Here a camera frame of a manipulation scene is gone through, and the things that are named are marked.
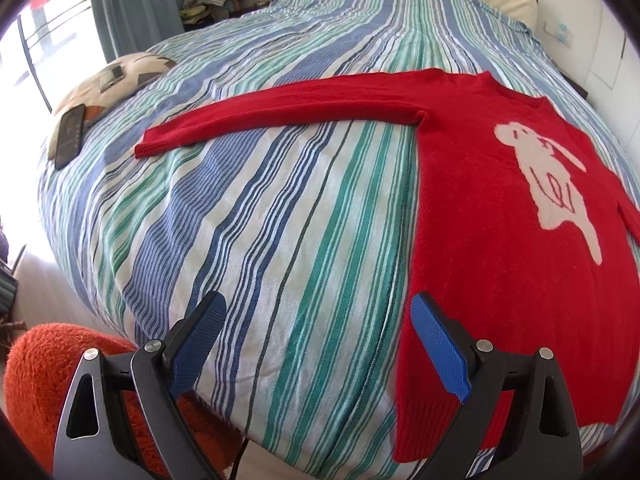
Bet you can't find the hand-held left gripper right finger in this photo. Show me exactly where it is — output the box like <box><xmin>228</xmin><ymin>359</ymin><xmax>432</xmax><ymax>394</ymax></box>
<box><xmin>410</xmin><ymin>291</ymin><xmax>586</xmax><ymax>480</ymax></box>

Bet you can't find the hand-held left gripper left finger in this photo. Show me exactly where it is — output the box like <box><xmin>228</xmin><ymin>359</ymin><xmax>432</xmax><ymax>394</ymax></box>
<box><xmin>52</xmin><ymin>290</ymin><xmax>228</xmax><ymax>480</ymax></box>

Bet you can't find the red sweater with white rabbit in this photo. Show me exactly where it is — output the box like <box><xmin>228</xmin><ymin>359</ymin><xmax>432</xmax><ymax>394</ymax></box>
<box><xmin>134</xmin><ymin>67</ymin><xmax>640</xmax><ymax>463</ymax></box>

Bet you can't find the striped blue green bed cover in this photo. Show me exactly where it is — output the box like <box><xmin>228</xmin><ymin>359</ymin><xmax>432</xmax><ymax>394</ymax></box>
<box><xmin>37</xmin><ymin>0</ymin><xmax>623</xmax><ymax>479</ymax></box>

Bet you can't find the black smartphone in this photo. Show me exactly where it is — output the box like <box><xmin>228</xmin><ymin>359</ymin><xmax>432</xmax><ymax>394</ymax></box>
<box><xmin>54</xmin><ymin>104</ymin><xmax>87</xmax><ymax>171</ymax></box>

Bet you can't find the patterned beige cushion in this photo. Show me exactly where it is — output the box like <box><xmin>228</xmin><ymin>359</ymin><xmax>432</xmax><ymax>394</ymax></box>
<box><xmin>47</xmin><ymin>52</ymin><xmax>178</xmax><ymax>161</ymax></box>

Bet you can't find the blue curtain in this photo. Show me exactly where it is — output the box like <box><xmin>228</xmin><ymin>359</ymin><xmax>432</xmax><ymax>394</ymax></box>
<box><xmin>87</xmin><ymin>0</ymin><xmax>186</xmax><ymax>61</ymax></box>

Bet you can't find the black cable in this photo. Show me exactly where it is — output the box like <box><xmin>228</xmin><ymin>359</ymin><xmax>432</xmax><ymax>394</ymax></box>
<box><xmin>227</xmin><ymin>437</ymin><xmax>251</xmax><ymax>480</ymax></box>

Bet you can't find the white wall socket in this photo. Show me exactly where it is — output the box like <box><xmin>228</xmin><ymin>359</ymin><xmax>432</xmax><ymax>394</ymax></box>
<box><xmin>542</xmin><ymin>20</ymin><xmax>576</xmax><ymax>46</ymax></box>

